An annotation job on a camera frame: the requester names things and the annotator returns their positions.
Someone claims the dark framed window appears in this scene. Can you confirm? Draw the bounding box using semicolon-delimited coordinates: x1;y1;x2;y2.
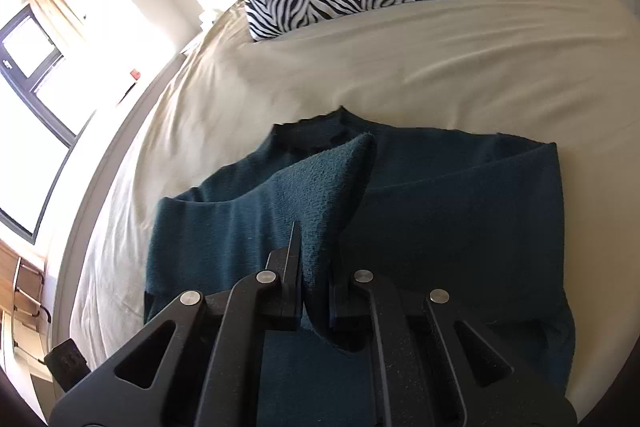
0;4;98;245

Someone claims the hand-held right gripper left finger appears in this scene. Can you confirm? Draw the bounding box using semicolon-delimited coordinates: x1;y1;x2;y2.
47;221;305;427

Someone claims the dark teal sweater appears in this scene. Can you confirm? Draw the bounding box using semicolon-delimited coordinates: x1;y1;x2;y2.
144;106;576;427

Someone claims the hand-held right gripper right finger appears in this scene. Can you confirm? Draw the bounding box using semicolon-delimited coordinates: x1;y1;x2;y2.
327;268;578;427

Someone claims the wooden chair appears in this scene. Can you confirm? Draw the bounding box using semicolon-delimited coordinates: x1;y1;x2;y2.
12;256;52;334

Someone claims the small black device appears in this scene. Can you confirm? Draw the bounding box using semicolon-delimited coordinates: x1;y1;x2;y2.
44;339;91;393

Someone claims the bed with cream sheet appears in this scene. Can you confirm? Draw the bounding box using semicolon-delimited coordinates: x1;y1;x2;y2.
47;0;640;413

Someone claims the beige curtain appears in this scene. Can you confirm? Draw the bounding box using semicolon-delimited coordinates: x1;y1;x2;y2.
22;0;88;58

